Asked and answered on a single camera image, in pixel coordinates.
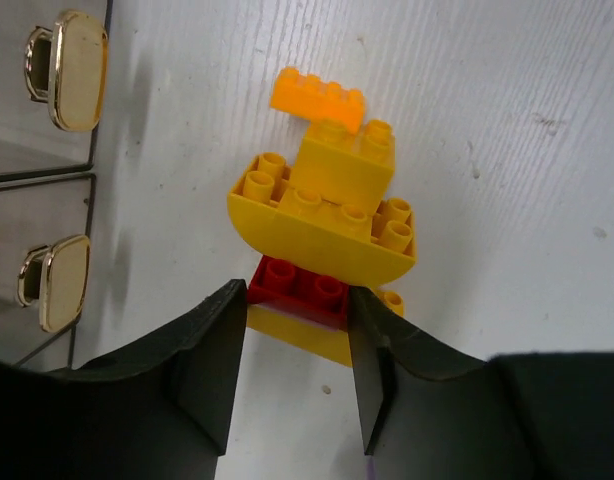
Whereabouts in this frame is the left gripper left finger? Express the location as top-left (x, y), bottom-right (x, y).
top-left (0, 280), bottom-right (247, 479)

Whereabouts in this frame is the yellow lego stack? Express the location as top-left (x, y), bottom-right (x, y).
top-left (227, 66), bottom-right (416, 366)

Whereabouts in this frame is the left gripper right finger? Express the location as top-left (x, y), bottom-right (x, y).
top-left (348, 287), bottom-right (614, 479)

